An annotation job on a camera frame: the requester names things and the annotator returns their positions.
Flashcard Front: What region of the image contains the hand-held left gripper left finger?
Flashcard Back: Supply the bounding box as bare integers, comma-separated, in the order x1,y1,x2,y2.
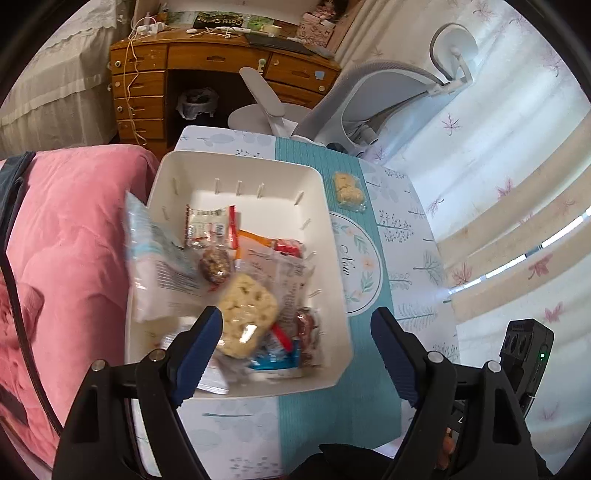
52,305,225,480

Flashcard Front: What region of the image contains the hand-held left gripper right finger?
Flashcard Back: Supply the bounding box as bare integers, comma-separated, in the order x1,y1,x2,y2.
370,307,541,480

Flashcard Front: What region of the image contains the yellow rice cracker packet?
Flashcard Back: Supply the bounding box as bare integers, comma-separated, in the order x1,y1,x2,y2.
215,272,280,358
333,172,368,212

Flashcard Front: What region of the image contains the nut snack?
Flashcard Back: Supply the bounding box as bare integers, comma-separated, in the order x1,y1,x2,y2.
198,247,234,284

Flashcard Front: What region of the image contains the pale blue snack packet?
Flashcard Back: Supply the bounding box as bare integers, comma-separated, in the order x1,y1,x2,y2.
124,191,206,324

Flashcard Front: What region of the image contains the white plastic bin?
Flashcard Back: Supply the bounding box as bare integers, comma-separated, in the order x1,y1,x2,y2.
124,150,355,400

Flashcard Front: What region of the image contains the white printed snack packet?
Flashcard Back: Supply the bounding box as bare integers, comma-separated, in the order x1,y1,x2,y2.
196,360,229,395

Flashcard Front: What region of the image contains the bright blue snack packet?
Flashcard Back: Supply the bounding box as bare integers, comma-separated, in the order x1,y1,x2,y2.
249,323,303,372

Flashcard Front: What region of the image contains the dark red snack packet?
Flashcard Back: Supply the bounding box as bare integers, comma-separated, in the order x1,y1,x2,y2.
295,307,324,367

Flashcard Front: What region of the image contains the teal table runner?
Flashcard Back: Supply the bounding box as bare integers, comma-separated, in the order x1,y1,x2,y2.
274,137,402,480

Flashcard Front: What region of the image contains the beige label snack packet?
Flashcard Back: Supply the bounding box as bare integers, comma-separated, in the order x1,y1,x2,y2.
233,244,308,324

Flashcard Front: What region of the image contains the tree print tablecloth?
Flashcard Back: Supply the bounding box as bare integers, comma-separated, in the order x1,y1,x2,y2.
134,124,462,480

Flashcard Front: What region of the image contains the person's dark clothing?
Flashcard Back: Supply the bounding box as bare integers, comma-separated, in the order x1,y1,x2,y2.
286,443,402,480

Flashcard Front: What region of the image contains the orange snack packet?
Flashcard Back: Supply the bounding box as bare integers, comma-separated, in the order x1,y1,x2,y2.
235,228,278,261

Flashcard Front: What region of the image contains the red and white candy packet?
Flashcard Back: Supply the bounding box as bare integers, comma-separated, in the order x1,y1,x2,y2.
185,204,241,250

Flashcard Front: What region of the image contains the pink blanket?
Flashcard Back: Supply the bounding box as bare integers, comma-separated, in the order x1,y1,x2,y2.
0,144,160,472

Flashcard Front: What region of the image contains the white floral curtain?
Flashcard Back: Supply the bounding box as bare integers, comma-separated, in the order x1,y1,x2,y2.
337,0,591,462

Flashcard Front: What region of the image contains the trash bin with bag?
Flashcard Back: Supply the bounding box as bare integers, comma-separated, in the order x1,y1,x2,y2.
177,88,220,126

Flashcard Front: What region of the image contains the dark cloth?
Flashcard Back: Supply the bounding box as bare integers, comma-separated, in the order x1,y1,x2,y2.
0,152,35,232

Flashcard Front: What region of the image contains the grey office chair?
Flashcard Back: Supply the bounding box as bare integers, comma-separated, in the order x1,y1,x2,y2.
227,23,478,160

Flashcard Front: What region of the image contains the wooden desk with drawers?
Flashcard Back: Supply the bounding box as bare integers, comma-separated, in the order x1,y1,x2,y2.
109,18,342,155

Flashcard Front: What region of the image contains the white lace cover cloth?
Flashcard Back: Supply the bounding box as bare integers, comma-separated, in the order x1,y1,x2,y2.
0,0,134,160

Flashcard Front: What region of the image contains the dark keyboard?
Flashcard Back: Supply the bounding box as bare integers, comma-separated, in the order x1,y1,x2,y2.
248,32,308,54

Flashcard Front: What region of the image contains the white power strip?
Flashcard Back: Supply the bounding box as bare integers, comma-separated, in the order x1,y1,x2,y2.
130,18,168,37

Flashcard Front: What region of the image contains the dark cover book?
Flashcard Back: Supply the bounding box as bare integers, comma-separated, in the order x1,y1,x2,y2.
193,11,245,29

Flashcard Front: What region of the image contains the pink patterned box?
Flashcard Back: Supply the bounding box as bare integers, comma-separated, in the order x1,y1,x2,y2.
298,9,339,47

